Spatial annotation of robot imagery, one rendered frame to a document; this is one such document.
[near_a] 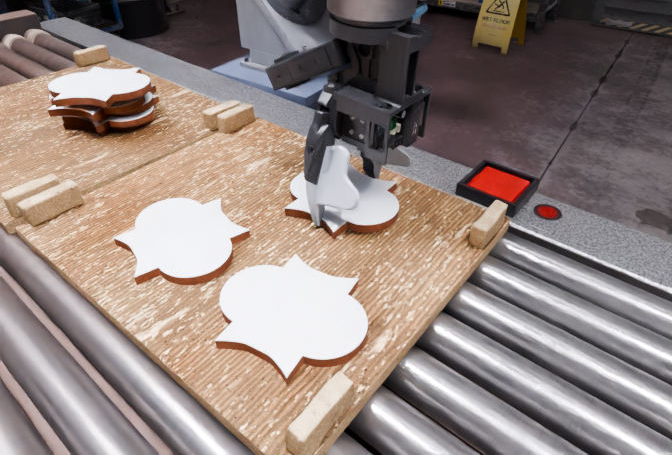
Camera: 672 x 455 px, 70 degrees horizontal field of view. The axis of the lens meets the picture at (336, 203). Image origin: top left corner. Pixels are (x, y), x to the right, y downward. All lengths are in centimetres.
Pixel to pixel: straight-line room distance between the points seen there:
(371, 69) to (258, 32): 67
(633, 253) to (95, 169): 64
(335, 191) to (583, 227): 30
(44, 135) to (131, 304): 39
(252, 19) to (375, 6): 71
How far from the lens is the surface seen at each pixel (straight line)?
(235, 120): 71
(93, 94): 72
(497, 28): 408
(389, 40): 41
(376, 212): 51
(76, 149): 74
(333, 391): 35
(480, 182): 62
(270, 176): 60
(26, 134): 82
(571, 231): 60
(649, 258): 61
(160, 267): 48
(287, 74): 49
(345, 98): 43
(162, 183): 62
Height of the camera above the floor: 126
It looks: 36 degrees down
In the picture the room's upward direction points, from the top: straight up
